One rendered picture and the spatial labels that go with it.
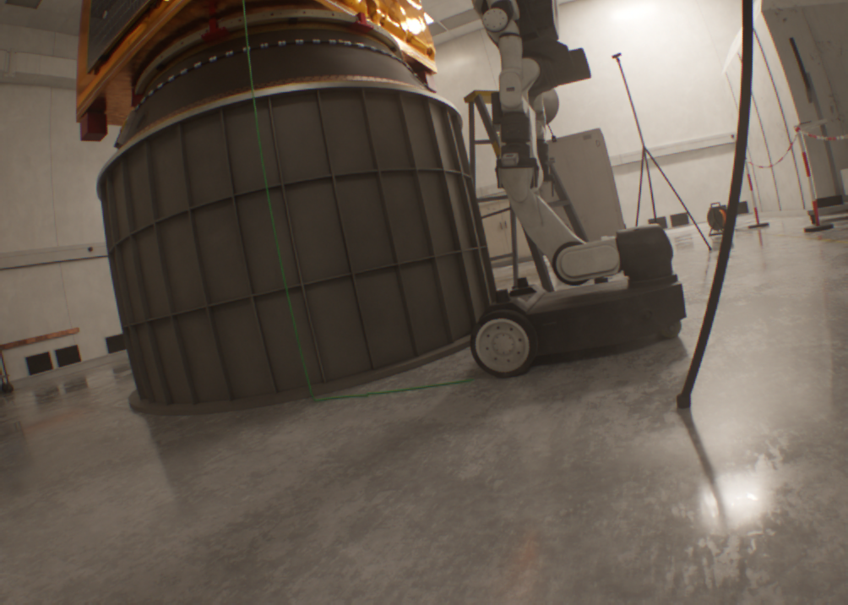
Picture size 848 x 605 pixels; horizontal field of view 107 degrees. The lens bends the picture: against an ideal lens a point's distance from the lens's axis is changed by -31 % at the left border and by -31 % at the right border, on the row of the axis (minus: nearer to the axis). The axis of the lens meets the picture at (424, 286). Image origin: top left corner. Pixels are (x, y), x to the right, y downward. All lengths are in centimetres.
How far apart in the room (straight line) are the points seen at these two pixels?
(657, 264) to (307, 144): 132
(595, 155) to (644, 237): 397
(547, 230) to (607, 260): 22
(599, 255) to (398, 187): 88
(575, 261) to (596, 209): 392
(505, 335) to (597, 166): 421
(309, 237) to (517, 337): 85
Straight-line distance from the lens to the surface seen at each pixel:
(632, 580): 55
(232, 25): 232
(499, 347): 135
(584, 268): 145
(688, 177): 949
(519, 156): 133
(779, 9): 712
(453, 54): 1069
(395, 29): 304
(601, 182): 537
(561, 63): 158
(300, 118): 183
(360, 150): 184
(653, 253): 148
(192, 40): 239
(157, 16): 249
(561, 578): 56
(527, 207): 148
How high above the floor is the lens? 38
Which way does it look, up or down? 3 degrees down
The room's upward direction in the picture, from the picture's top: 12 degrees counter-clockwise
